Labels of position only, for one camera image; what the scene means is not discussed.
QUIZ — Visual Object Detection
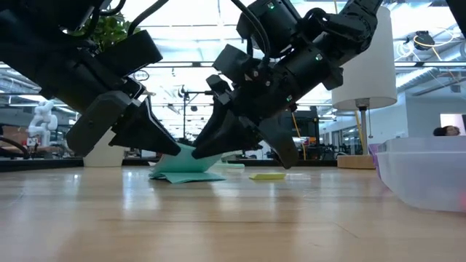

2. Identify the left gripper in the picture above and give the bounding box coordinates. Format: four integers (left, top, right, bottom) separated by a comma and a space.
47, 50, 182, 158

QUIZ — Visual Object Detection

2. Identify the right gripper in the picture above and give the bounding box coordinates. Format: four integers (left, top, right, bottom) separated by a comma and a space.
191, 43, 345, 170

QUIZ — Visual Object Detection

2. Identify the yellow-green sticky note pad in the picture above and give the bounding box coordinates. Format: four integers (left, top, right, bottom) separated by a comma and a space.
248, 172, 288, 181

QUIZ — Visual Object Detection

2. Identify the teal sticky note pad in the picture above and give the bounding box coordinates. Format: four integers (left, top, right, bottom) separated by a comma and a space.
148, 142, 227, 185

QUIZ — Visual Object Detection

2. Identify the black monitor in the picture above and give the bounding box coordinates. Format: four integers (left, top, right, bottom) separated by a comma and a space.
291, 108, 320, 138

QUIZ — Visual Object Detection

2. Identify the white plant pot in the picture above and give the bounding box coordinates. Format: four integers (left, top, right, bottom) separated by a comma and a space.
82, 127, 127, 168

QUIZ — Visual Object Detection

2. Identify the green leafy plant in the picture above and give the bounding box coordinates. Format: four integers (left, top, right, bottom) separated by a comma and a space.
71, 12, 143, 52

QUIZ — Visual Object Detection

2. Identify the purple textured bin lid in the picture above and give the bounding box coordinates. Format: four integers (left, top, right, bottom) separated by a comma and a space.
367, 143, 383, 179

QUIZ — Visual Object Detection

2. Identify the white shade table lamp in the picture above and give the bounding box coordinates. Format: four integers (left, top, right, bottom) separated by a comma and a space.
331, 5, 398, 170

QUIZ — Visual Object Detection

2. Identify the clear plastic bin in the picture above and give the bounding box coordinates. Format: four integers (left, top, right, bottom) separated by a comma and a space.
374, 135, 466, 214

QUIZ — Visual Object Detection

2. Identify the person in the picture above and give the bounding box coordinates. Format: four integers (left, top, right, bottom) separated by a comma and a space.
432, 124, 462, 138

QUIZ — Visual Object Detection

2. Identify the black background frame stand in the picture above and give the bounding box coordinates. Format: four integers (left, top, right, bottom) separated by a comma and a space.
181, 85, 216, 143

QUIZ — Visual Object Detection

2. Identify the yellow hanging cord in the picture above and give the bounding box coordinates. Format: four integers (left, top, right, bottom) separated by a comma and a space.
291, 112, 307, 161

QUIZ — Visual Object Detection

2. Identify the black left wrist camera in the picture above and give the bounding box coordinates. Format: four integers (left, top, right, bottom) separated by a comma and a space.
95, 30, 164, 80

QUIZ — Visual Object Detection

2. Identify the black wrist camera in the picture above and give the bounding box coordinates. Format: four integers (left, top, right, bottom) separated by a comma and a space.
235, 0, 304, 58
95, 30, 164, 80

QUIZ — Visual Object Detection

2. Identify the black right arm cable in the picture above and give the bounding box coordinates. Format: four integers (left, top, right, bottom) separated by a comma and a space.
229, 0, 272, 68

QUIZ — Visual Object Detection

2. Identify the black aluminium frame rail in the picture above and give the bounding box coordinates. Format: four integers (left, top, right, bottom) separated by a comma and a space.
0, 158, 339, 173

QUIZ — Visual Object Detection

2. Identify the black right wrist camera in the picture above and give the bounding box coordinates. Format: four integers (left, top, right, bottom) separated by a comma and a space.
235, 0, 304, 58

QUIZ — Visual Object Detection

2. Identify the black looped cable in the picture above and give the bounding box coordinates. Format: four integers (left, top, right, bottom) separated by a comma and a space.
0, 135, 31, 160

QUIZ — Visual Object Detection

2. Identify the black hanging cable reel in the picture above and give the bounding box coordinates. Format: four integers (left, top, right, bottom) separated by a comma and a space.
413, 30, 456, 52

